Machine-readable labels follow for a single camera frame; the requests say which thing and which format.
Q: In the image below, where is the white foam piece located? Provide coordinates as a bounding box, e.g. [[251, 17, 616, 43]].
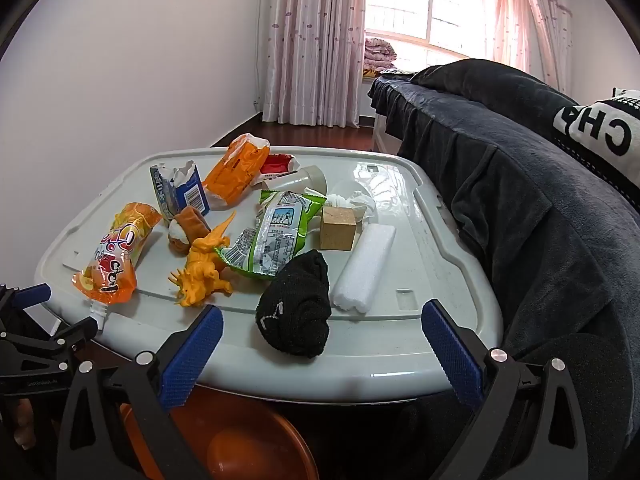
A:
[[329, 223, 397, 315]]

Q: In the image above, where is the brown plush toy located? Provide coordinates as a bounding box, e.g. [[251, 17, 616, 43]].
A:
[[166, 205, 210, 256]]

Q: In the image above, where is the grey plastic storage box lid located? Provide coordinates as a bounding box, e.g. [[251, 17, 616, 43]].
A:
[[34, 147, 505, 403]]

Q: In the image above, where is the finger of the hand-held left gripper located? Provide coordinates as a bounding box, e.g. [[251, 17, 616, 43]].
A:
[[0, 317, 100, 399], [0, 282, 53, 322]]

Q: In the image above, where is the blue white torn packet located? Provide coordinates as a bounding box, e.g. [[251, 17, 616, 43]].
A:
[[150, 160, 212, 222]]

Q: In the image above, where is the orange snack bag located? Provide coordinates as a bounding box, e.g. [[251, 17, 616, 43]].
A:
[[203, 133, 271, 209]]

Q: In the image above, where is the orange drink pouch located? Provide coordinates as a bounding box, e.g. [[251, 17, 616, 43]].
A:
[[71, 202, 163, 331]]

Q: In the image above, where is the window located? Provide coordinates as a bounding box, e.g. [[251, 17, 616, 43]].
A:
[[365, 0, 501, 73]]

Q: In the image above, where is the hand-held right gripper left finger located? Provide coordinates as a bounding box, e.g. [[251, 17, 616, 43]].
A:
[[56, 304, 224, 480]]

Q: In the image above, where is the green snack wrapper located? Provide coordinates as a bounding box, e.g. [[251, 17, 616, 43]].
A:
[[214, 189, 328, 279]]

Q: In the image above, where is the white knotted tissue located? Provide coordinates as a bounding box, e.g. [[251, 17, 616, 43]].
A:
[[327, 180, 383, 223]]

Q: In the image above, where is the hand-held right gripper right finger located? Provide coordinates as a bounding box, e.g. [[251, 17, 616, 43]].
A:
[[421, 298, 590, 480]]

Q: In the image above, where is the dark blanket covered sofa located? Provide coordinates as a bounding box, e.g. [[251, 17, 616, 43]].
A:
[[370, 58, 640, 480]]

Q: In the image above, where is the orange plastic basin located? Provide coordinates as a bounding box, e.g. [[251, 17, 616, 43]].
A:
[[120, 385, 321, 480]]

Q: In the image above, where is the person's left hand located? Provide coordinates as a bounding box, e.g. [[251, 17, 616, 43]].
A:
[[0, 399, 37, 451]]

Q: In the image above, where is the pink dotted curtain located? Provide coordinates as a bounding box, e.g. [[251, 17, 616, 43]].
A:
[[492, 0, 576, 96], [260, 0, 371, 126]]

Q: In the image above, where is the folded pink quilt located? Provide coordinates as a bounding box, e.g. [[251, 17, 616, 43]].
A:
[[364, 36, 398, 78]]

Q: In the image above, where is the black white printed cloth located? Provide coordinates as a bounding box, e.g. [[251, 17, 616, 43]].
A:
[[552, 87, 640, 206]]

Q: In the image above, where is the white bed frame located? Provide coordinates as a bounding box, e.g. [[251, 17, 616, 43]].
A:
[[372, 112, 401, 153]]

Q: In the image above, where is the yellow dinosaur toy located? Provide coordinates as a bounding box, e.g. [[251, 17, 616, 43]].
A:
[[170, 210, 237, 308]]

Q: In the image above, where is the wooden block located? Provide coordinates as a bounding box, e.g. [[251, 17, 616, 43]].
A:
[[319, 205, 357, 252]]

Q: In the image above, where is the red packet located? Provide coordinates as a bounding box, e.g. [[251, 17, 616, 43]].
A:
[[250, 154, 296, 188]]

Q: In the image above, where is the black sock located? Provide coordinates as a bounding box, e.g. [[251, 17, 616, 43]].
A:
[[256, 249, 332, 358]]

